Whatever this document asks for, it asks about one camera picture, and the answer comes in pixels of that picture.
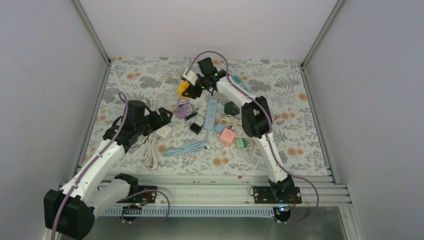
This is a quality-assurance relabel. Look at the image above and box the yellow cube power socket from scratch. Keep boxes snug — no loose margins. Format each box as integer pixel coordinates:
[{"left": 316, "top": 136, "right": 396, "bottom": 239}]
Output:
[{"left": 177, "top": 80, "right": 190, "bottom": 100}]

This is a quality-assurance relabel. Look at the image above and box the purple usb power strip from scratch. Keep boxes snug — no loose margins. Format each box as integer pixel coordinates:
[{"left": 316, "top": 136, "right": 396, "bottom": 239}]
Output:
[{"left": 176, "top": 98, "right": 190, "bottom": 119}]

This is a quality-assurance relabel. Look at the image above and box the aluminium rail frame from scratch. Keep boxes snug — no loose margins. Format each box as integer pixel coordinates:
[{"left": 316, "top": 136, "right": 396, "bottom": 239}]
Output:
[{"left": 54, "top": 174, "right": 352, "bottom": 208}]

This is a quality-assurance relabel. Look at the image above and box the small green plug adapter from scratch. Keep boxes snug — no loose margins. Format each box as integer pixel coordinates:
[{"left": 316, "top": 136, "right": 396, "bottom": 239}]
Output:
[{"left": 235, "top": 138, "right": 249, "bottom": 149}]

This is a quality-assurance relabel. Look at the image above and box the small light blue adapter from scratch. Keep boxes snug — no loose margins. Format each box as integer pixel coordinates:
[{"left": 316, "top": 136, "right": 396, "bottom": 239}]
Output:
[{"left": 213, "top": 122, "right": 226, "bottom": 135}]

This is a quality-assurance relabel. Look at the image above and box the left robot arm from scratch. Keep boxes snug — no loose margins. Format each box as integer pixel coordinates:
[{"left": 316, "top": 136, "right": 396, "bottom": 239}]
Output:
[{"left": 43, "top": 100, "right": 173, "bottom": 240}]

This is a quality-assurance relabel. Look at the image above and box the white coiled cable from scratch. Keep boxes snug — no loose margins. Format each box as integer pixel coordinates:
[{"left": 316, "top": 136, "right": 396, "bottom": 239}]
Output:
[
  {"left": 162, "top": 70, "right": 191, "bottom": 88},
  {"left": 144, "top": 130, "right": 159, "bottom": 170}
]

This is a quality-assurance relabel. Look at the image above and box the pink coiled cable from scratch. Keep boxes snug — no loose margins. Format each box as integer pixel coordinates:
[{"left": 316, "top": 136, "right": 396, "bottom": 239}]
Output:
[{"left": 268, "top": 109, "right": 282, "bottom": 132}]

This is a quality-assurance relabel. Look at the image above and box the floral table cloth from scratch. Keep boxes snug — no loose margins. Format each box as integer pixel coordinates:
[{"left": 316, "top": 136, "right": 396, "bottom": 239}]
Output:
[{"left": 81, "top": 56, "right": 329, "bottom": 176}]

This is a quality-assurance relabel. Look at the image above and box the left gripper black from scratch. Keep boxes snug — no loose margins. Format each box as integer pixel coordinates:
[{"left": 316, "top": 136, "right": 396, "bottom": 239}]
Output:
[{"left": 135, "top": 107, "right": 173, "bottom": 136}]

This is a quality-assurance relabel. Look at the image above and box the light blue coiled cable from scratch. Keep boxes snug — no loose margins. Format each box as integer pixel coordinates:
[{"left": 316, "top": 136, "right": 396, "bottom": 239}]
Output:
[{"left": 161, "top": 129, "right": 210, "bottom": 158}]

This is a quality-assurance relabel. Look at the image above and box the pink cube power socket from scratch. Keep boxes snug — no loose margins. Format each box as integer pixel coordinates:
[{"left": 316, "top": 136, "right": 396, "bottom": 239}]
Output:
[{"left": 218, "top": 128, "right": 236, "bottom": 148}]

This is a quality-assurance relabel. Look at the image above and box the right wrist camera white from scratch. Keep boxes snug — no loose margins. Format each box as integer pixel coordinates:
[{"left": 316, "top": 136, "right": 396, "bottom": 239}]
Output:
[{"left": 181, "top": 68, "right": 198, "bottom": 85}]

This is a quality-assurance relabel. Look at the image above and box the light blue power strip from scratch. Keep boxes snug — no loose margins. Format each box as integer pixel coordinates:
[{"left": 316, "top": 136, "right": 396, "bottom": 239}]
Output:
[{"left": 204, "top": 98, "right": 218, "bottom": 131}]

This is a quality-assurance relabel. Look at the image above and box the teal power strip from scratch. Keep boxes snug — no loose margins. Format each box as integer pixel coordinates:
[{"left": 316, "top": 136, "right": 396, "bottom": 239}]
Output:
[{"left": 231, "top": 75, "right": 250, "bottom": 92}]

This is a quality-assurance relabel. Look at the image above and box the white cable bundle centre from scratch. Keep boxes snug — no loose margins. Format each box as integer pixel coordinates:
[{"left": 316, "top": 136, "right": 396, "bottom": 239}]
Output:
[{"left": 219, "top": 114, "right": 246, "bottom": 137}]

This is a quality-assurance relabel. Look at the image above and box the white coiled cable front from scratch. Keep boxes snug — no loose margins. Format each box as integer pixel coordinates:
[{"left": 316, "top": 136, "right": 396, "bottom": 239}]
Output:
[{"left": 144, "top": 130, "right": 159, "bottom": 170}]

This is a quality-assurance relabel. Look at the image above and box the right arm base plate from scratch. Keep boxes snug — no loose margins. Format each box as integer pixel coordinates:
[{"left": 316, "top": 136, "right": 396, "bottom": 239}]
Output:
[{"left": 249, "top": 186, "right": 303, "bottom": 204}]

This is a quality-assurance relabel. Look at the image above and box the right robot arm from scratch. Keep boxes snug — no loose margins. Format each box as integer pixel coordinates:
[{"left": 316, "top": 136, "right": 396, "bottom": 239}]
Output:
[{"left": 181, "top": 57, "right": 295, "bottom": 204}]

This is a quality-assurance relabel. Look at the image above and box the white coiled cable back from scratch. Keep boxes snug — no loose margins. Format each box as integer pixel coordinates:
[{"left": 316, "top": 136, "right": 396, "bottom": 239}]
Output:
[{"left": 162, "top": 70, "right": 191, "bottom": 88}]

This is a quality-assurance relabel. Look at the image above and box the white square socket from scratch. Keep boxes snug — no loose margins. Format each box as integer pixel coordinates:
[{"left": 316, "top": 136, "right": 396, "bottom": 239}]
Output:
[{"left": 155, "top": 125, "right": 172, "bottom": 139}]

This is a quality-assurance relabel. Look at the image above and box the black charger with cable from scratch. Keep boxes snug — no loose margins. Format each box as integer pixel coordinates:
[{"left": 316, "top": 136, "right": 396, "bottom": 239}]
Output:
[{"left": 184, "top": 104, "right": 204, "bottom": 135}]

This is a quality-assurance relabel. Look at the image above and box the dark green cube socket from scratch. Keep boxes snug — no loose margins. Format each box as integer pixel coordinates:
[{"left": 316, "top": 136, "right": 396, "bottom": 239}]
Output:
[{"left": 224, "top": 101, "right": 241, "bottom": 116}]

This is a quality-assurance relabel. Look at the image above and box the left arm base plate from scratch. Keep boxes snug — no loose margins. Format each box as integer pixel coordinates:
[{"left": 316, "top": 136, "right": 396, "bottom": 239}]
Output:
[{"left": 123, "top": 185, "right": 157, "bottom": 205}]

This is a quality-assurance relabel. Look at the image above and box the light blue cable duct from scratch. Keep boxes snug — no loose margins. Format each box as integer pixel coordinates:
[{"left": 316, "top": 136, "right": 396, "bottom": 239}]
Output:
[{"left": 99, "top": 206, "right": 279, "bottom": 218}]

